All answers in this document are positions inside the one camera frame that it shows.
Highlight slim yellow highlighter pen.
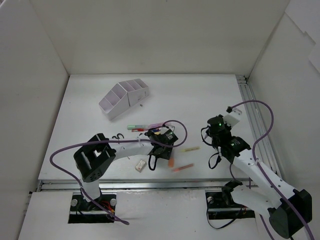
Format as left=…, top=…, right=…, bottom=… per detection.
left=180, top=146, right=200, bottom=153

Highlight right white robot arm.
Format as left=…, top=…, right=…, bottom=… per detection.
left=204, top=114, right=312, bottom=239

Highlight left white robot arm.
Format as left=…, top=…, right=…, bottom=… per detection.
left=73, top=128, right=178, bottom=210

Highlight pink purple highlighter marker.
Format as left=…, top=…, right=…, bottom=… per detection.
left=148, top=122, right=164, bottom=129

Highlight orange capped marker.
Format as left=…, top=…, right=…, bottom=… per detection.
left=168, top=158, right=175, bottom=168

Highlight slim orange highlighter pen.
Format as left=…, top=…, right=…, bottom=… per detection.
left=172, top=163, right=194, bottom=173

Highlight red gel pen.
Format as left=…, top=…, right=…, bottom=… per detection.
left=131, top=128, right=148, bottom=132

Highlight green highlighter marker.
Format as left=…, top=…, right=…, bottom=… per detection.
left=127, top=124, right=149, bottom=130

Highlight white pink desk organizer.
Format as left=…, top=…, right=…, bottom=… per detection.
left=98, top=78, right=150, bottom=120

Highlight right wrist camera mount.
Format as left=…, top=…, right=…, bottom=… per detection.
left=222, top=106, right=243, bottom=129

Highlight aluminium rail frame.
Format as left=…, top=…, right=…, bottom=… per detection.
left=38, top=74, right=268, bottom=186

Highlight black handled scissors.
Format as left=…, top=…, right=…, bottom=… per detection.
left=111, top=133, right=125, bottom=140

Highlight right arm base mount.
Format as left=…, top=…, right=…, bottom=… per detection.
left=205, top=191, right=256, bottom=220

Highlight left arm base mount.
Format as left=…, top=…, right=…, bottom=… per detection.
left=68, top=193, right=117, bottom=224

